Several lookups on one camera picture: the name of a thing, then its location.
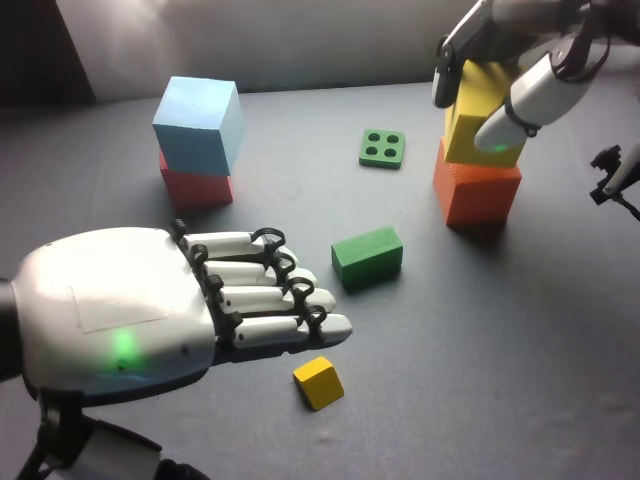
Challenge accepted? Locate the large yellow cube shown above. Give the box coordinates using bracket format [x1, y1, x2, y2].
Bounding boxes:
[443, 59, 529, 170]

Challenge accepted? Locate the orange foam cube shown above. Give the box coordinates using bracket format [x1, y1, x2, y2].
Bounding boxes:
[432, 138, 523, 229]

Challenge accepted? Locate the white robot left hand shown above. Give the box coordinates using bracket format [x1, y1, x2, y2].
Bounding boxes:
[9, 218, 354, 480]

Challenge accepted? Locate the small yellow cube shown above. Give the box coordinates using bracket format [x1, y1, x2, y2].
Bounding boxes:
[292, 355, 346, 412]

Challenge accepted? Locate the grey table cloth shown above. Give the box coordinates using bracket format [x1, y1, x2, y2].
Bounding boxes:
[0, 74, 640, 480]

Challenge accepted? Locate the red foam cube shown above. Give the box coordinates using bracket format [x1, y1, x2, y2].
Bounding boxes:
[158, 149, 235, 211]

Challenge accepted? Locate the light blue foam cube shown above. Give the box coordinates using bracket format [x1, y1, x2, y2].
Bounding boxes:
[152, 75, 245, 177]

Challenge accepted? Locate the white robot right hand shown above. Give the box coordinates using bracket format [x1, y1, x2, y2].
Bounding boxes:
[432, 0, 614, 155]

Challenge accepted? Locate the green rectangular block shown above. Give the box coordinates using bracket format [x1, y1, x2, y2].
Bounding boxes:
[330, 225, 404, 294]

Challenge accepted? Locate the white fabric cover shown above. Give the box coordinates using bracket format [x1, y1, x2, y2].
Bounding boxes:
[54, 0, 640, 101]

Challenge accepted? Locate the green lego plate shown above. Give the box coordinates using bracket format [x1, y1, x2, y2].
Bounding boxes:
[358, 128, 408, 170]

